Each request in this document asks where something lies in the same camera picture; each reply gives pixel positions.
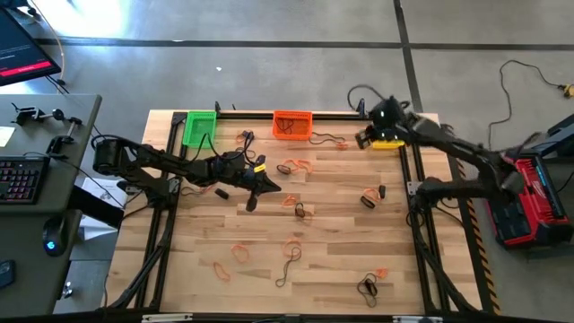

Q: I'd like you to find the black computer monitor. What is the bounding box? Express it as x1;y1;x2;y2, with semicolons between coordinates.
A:
0;6;63;88

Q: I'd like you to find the silver aluminium post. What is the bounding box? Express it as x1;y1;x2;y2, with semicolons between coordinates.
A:
392;315;444;323
141;313;194;323

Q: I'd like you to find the black flat box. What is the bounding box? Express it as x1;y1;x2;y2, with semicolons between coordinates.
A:
66;183;126;230

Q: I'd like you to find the black floor cable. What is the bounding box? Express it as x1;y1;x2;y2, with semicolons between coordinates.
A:
487;59;569;149

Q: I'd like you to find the orange plastic basket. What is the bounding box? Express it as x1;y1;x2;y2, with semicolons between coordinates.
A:
272;109;314;141

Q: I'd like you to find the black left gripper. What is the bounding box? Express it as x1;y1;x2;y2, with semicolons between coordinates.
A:
208;152;283;213

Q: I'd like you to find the black blue equipment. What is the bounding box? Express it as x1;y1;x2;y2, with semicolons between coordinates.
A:
531;112;574;159

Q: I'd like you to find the beige thin cable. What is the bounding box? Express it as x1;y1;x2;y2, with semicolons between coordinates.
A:
29;0;67;83

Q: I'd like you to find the black backlit keyboard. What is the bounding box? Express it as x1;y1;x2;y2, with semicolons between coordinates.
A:
0;155;51;205

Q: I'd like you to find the black desk mount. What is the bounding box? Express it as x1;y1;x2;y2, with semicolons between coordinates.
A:
46;134;75;158

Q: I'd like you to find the green plastic basket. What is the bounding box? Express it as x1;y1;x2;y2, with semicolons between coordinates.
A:
182;110;218;149

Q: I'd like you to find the red black tool case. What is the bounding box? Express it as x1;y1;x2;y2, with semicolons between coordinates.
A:
486;150;574;250

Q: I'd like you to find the black silver desk clamp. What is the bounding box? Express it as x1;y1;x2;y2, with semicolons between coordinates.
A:
11;102;84;138

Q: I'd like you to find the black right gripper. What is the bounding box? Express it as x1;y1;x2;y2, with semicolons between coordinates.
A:
356;95;408;150

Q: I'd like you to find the white paper sheet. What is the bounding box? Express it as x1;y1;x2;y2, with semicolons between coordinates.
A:
80;217;118;241
82;177;126;203

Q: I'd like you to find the grey side desk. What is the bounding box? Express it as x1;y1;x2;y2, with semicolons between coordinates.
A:
0;92;103;315

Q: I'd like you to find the black computer mouse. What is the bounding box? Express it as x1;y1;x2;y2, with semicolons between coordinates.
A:
42;216;68;258

